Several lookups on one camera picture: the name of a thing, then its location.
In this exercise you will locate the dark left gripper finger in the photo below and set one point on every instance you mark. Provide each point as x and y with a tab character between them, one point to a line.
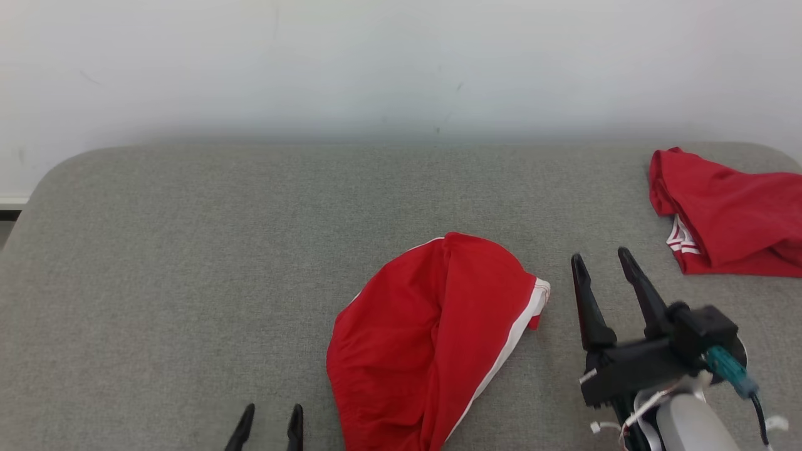
241	432
296	432

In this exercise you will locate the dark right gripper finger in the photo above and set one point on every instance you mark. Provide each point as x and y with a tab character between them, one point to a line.
592	313
645	300

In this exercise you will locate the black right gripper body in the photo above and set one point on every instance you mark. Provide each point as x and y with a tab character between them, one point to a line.
626	373

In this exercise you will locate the red jersey with white lettering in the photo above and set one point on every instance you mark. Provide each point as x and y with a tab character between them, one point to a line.
733	213

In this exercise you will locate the red shorts with white stripe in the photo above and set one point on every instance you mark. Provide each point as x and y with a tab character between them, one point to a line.
401	351

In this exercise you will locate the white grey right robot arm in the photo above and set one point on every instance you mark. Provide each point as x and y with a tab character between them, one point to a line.
689	426

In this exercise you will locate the grey fabric sofa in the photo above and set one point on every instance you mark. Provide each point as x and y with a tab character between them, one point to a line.
188	282

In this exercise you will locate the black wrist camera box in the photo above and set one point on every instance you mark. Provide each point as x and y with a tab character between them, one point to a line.
705	329

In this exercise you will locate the white wall baseboard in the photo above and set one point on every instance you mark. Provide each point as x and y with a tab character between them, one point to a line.
12	202

